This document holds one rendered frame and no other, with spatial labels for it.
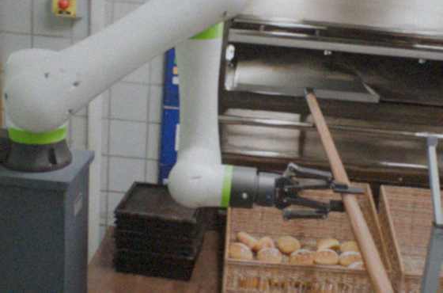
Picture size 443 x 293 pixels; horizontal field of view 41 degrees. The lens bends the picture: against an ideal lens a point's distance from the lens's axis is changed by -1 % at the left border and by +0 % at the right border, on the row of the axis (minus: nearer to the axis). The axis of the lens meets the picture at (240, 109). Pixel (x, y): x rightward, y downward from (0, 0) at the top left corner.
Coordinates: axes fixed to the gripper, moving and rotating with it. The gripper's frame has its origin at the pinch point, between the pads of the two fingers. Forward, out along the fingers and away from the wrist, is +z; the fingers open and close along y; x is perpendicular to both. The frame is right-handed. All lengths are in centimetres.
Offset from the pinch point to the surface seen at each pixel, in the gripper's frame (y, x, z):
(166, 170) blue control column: 35, -95, -53
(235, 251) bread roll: 55, -74, -23
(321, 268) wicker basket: 45, -49, 5
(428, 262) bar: 34, -39, 35
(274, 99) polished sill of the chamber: 2, -98, -14
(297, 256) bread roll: 55, -73, 0
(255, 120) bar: 1, -61, -21
